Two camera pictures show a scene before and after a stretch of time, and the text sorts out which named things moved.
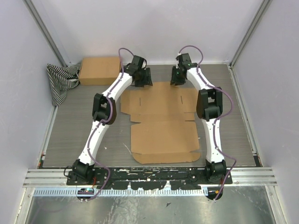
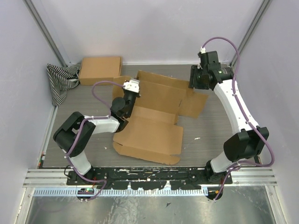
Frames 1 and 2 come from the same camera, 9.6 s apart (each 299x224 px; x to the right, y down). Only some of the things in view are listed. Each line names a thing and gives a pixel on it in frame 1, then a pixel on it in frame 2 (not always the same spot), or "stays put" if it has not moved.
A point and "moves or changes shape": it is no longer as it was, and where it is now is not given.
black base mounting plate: (150, 178) stays put
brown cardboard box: (162, 132) moves or changes shape
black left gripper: (147, 80) to (125, 91)
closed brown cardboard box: (99, 71) stays put
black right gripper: (174, 79) to (193, 83)
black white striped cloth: (61, 79) stays put
